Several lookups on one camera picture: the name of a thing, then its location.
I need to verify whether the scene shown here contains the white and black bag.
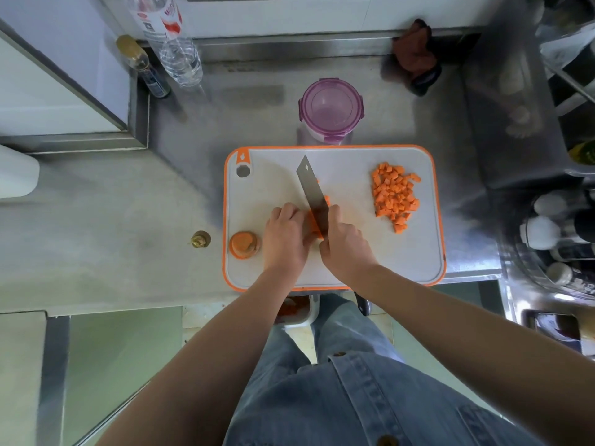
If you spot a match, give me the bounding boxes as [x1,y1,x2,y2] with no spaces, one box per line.
[534,0,595,116]

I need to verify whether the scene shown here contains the white orange-rimmed cutting board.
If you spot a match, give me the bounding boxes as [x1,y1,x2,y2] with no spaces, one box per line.
[222,144,447,292]

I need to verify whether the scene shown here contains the white waste bin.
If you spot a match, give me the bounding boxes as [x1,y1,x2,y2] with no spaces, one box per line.
[274,294,320,328]

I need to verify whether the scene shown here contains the brown-centred carrot end slice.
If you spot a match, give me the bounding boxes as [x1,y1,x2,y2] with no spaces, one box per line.
[230,230,261,256]

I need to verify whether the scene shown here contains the blue denim trousers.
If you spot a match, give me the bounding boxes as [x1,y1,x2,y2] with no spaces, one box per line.
[223,294,405,446]

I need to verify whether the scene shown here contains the blue denim shirt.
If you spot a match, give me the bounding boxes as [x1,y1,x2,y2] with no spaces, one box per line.
[223,352,547,446]

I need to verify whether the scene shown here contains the metal utensil handle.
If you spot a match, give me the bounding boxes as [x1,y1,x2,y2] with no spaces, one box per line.
[544,59,595,105]

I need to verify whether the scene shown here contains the person's right hand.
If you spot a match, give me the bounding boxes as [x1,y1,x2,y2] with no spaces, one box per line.
[319,204,380,286]

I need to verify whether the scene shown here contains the pale green cabinet front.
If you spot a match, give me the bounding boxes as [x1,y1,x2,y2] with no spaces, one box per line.
[392,282,505,414]
[63,306,185,446]

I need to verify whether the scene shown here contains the yellow-capped sauce bottle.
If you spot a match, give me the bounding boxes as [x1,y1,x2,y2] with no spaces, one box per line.
[568,141,595,165]

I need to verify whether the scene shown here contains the black rectangular device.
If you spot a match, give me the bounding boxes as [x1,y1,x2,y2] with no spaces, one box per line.
[522,310,582,354]

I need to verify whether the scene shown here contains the person's left forearm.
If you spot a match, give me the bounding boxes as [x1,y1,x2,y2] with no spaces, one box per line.
[95,266,301,446]

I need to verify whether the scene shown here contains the person's right forearm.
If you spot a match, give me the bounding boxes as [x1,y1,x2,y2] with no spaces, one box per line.
[358,264,595,446]

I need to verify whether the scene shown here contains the purple lidded container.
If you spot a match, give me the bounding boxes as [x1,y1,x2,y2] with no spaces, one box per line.
[298,77,365,146]

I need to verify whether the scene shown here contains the person's left hand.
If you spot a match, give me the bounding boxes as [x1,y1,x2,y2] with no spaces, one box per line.
[262,203,317,276]

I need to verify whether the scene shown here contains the clear round basin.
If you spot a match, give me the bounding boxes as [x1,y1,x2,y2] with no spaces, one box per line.
[504,195,595,302]

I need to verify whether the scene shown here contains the pile of diced carrot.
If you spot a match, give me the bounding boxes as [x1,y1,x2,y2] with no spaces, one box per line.
[370,162,423,234]

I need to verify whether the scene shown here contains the group of seasoning bottles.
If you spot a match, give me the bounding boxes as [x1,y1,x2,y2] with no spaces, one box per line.
[519,190,595,293]

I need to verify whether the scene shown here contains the black-handled kitchen knife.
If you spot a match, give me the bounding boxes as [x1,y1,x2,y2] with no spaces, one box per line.
[296,155,372,317]

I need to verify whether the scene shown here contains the small gold-capped bottle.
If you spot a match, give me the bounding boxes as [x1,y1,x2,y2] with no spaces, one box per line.
[115,34,172,99]

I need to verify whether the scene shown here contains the clear plastic water bottle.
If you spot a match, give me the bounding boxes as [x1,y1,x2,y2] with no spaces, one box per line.
[125,0,204,87]

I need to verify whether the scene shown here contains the dark red cloth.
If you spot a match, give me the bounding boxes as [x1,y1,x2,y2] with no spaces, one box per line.
[392,19,443,97]

